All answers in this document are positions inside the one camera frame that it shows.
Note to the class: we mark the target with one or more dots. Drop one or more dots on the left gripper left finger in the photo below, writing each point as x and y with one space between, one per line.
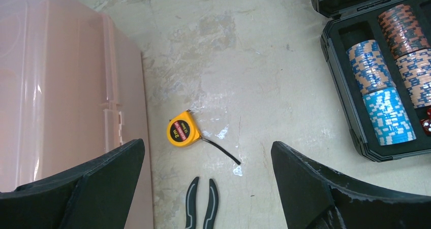
94 194

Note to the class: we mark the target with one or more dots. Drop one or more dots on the pink translucent storage box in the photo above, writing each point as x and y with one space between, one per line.
72 89

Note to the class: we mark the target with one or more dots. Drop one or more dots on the black poker set case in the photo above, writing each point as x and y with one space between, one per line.
351 22

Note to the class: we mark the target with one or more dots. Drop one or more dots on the light blue chip stack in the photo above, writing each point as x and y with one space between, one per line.
389 118

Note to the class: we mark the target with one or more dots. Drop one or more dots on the orange black chip stack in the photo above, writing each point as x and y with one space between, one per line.
402 30

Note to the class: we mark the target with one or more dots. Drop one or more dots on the blue chip stack in case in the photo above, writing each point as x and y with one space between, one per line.
369 67

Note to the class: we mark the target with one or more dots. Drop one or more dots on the yellow tape measure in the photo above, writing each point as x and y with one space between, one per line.
182 131

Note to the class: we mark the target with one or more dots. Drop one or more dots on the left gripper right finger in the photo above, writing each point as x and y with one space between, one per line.
316 196

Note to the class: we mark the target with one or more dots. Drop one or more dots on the red dice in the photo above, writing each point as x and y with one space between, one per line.
429 113
426 126

